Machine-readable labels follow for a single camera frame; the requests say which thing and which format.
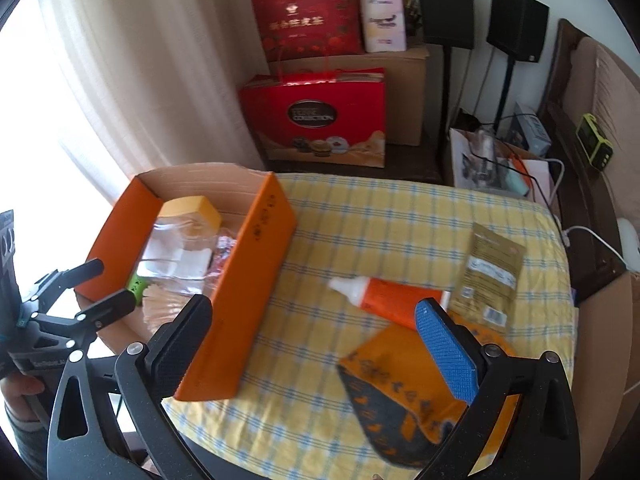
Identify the large brown cardboard box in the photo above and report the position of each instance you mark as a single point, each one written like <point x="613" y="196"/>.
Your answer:
<point x="405" y="95"/>

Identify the green capped bottle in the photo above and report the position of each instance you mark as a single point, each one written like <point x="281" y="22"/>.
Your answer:
<point x="137" y="287"/>

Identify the green portable device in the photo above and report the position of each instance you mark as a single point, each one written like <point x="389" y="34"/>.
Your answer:
<point x="594" y="142"/>

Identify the white rounded object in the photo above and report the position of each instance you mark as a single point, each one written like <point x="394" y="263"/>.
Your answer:
<point x="627" y="240"/>

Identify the white curtain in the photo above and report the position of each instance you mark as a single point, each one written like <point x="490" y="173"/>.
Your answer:
<point x="125" y="60"/>

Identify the orange knit hat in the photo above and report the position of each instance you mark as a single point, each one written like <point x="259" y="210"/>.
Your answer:
<point x="390" y="390"/>

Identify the orange cardboard box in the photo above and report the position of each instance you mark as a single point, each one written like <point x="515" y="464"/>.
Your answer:
<point x="250" y="285"/>

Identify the yellow checked tablecloth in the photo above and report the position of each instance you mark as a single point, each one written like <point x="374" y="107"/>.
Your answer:
<point x="350" y="230"/>

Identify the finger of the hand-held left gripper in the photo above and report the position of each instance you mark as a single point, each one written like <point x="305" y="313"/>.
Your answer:
<point x="70" y="277"/>
<point x="100" y="310"/>

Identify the red gift bag gold print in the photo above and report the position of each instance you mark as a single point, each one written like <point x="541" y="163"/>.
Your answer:
<point x="305" y="20"/>

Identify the white tissue roll pack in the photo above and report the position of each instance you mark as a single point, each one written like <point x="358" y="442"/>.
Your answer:
<point x="382" y="22"/>

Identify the red chocolate gift bag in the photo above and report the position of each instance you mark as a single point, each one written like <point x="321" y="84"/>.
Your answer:
<point x="310" y="115"/>

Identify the person's left hand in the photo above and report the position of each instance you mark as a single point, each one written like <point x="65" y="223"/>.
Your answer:
<point x="20" y="392"/>

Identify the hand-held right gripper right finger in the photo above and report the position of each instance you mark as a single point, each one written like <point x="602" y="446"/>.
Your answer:
<point x="445" y="350"/>

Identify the black speaker stand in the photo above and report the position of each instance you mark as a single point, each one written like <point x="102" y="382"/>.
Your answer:
<point x="445" y="110"/>
<point x="504" y="95"/>

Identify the grey electronic device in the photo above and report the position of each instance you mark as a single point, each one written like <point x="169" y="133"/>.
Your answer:
<point x="530" y="127"/>

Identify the gold wrapped package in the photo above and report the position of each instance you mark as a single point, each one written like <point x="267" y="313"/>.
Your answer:
<point x="409" y="5"/>

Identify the clear container with yellow lid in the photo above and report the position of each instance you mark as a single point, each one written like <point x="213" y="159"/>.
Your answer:
<point x="175" y="255"/>

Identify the person's left forearm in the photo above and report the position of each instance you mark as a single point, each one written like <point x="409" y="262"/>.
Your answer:
<point x="30" y="445"/>

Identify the brown foil packet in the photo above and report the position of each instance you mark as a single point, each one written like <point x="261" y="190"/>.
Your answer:
<point x="487" y="270"/>

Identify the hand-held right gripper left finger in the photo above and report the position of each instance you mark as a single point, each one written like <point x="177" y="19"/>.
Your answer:
<point x="180" y="355"/>

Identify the brown wooden sofa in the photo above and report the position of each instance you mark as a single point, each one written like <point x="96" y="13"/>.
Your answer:
<point x="565" y="110"/>

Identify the large brown sofa cushion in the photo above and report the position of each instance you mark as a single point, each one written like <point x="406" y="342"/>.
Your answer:
<point x="610" y="90"/>

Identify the orange tube with white cap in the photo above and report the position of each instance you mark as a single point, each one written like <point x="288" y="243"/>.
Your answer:
<point x="390" y="300"/>

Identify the black speaker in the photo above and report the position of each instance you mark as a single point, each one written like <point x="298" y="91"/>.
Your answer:
<point x="442" y="5"/>
<point x="517" y="22"/>

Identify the open brown cardboard box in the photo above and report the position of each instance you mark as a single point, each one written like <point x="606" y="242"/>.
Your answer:
<point x="605" y="350"/>

